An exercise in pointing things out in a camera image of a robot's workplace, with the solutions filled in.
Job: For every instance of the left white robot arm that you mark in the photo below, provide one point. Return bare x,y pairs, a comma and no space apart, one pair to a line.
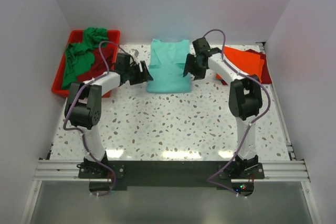
83,108

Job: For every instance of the dark red folded t shirt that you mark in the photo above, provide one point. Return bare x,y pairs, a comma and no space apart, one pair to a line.
266,72

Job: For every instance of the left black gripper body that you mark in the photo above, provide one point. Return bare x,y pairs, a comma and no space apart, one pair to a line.
134,72

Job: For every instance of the green t shirt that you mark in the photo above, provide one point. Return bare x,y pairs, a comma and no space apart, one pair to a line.
79,57

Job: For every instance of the teal t shirt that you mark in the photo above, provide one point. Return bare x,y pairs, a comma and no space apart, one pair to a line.
167,63

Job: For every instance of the orange folded t shirt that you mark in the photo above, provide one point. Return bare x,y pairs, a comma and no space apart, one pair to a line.
246,61

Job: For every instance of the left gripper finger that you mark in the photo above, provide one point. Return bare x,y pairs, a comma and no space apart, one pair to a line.
145,72
136,81

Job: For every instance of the dark red t shirt in bin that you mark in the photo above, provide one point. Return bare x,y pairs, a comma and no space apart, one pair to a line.
98,66

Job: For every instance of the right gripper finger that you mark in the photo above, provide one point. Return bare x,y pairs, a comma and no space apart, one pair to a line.
188,65
199,77

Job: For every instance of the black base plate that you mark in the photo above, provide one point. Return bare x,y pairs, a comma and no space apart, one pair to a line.
120,175

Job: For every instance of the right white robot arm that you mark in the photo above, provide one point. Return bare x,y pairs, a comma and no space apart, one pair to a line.
244,99

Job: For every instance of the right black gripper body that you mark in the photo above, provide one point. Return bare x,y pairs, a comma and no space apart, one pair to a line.
196,69

